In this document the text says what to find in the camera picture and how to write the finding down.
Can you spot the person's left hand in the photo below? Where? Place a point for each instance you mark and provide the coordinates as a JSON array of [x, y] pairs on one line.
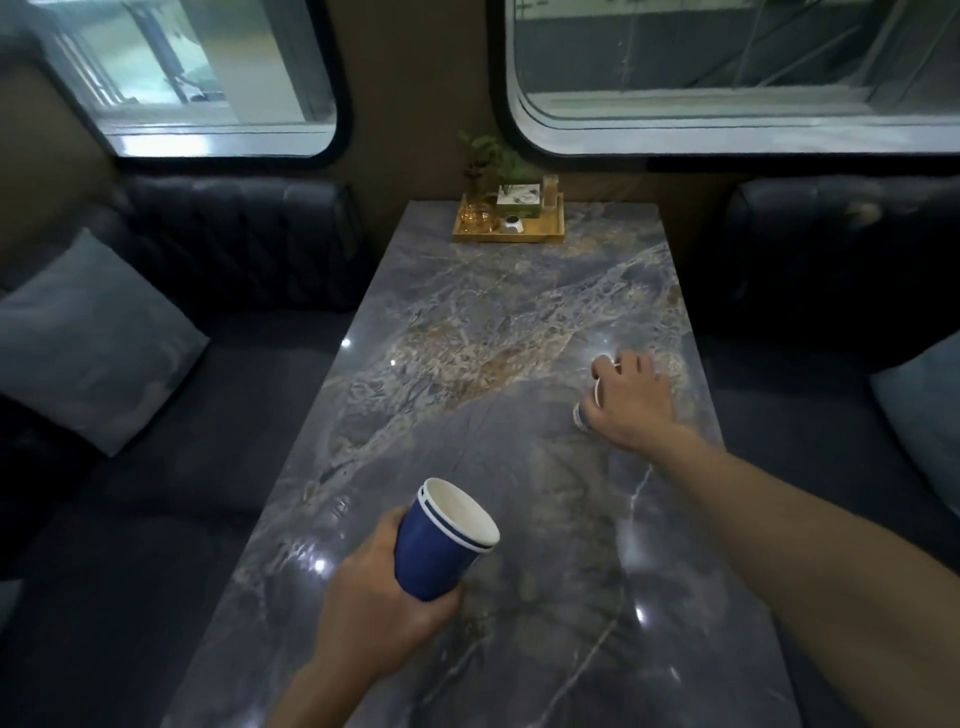
[[367, 607]]

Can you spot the person's right hand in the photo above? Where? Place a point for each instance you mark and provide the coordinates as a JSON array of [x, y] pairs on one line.
[[637, 405]]

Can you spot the person's right forearm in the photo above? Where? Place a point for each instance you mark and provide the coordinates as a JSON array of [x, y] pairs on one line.
[[810, 540]]

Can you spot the grey marble table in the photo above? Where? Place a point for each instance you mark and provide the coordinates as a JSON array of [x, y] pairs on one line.
[[510, 337]]

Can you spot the wooden tray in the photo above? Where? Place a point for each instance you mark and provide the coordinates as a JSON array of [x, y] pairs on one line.
[[544, 232]]

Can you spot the dark tufted sofa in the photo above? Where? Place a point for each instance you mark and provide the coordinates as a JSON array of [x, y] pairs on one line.
[[810, 300], [225, 420]]

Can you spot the small white round object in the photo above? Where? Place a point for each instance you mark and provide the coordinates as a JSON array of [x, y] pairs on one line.
[[513, 223]]

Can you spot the clear narrow holder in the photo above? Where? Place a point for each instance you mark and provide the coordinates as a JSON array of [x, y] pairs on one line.
[[550, 193]]

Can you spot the small white green box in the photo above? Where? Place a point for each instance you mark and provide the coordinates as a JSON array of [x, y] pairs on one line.
[[519, 199]]

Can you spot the grey-blue cushion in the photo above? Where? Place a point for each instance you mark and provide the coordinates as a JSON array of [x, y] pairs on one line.
[[926, 427], [90, 337]]

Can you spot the rounded black-framed window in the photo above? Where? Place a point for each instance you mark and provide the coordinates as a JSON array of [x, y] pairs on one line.
[[712, 60], [210, 67]]

